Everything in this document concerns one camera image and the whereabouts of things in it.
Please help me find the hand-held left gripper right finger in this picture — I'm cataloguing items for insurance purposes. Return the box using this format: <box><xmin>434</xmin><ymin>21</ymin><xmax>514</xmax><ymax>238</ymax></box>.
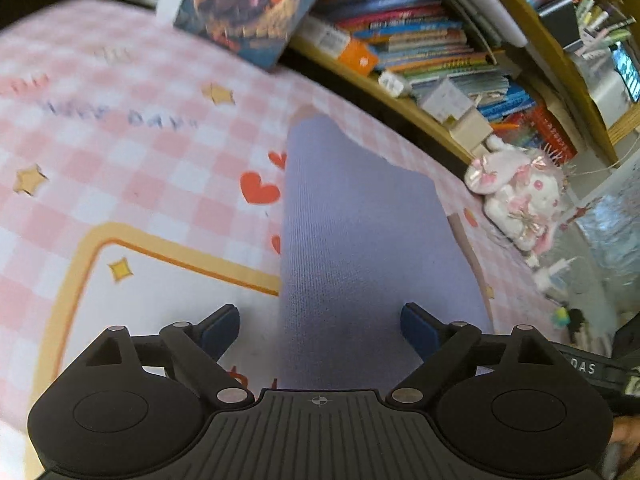
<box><xmin>385</xmin><ymin>302</ymin><xmax>552</xmax><ymax>406</ymax></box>

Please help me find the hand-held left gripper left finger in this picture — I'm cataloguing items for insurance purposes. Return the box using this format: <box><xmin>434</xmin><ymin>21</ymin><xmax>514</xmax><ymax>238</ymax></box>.
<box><xmin>85</xmin><ymin>304</ymin><xmax>254</xmax><ymax>406</ymax></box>

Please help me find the purple and brown sweater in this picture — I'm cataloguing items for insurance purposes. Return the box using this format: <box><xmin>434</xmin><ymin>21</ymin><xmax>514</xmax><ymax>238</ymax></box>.
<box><xmin>277</xmin><ymin>105</ymin><xmax>496</xmax><ymax>392</ymax></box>

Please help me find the white and pink plush bunny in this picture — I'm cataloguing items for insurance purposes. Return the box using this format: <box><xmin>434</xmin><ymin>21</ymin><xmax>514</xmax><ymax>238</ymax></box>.
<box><xmin>464</xmin><ymin>136</ymin><xmax>578</xmax><ymax>257</ymax></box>

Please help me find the pink checked desk mat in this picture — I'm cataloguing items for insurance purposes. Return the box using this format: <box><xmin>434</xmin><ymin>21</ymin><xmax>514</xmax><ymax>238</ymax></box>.
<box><xmin>0</xmin><ymin>0</ymin><xmax>611</xmax><ymax>461</ymax></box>

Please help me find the white square box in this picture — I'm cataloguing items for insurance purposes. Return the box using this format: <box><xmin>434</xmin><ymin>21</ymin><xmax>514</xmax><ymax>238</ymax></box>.
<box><xmin>415</xmin><ymin>77</ymin><xmax>477</xmax><ymax>123</ymax></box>

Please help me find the wooden bookshelf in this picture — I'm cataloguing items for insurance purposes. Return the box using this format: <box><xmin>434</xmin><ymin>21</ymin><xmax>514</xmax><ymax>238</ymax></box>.
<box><xmin>280</xmin><ymin>0</ymin><xmax>640</xmax><ymax>181</ymax></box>

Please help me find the orange and white box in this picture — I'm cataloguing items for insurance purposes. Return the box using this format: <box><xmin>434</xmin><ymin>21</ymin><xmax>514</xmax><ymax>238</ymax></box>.
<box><xmin>299</xmin><ymin>14</ymin><xmax>382</xmax><ymax>77</ymax></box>

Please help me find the row of colourful books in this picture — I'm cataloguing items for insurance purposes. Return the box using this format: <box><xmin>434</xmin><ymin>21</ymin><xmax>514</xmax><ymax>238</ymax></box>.
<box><xmin>300</xmin><ymin>0</ymin><xmax>578</xmax><ymax>161</ymax></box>

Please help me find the small lit screen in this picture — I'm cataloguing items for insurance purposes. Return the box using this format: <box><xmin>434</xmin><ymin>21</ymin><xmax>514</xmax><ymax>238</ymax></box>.
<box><xmin>611</xmin><ymin>42</ymin><xmax>640</xmax><ymax>104</ymax></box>

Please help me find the dragon cover novel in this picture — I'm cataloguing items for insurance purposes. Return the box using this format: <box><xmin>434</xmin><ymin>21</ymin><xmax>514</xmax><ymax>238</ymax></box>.
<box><xmin>172</xmin><ymin>0</ymin><xmax>347</xmax><ymax>72</ymax></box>

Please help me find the white tablet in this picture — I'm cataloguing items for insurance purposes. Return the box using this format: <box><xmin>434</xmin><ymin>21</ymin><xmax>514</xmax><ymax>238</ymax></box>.
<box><xmin>412</xmin><ymin>0</ymin><xmax>530</xmax><ymax>50</ymax></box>

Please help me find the bunch of coloured pens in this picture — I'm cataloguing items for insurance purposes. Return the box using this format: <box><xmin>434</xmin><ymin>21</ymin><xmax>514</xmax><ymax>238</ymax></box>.
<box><xmin>520</xmin><ymin>0</ymin><xmax>636</xmax><ymax>61</ymax></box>

